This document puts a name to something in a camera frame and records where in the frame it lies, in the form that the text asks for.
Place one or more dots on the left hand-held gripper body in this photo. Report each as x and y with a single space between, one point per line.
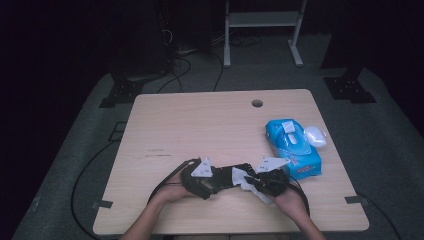
193 181

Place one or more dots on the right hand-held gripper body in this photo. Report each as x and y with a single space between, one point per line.
275 183

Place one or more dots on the white wet wipe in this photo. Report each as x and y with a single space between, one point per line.
238 176

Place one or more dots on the blue and black toy car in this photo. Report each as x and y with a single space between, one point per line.
230 175

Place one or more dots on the blue wet wipes pack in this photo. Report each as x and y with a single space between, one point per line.
300 165

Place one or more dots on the person's left hand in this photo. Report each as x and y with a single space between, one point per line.
173 192

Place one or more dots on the person's right hand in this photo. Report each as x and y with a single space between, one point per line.
293 203

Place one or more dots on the white rounded object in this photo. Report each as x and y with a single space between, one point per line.
316 136

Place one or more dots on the black stand base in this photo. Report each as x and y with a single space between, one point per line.
346 88
123 91

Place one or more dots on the white metal stand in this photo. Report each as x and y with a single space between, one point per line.
263 19

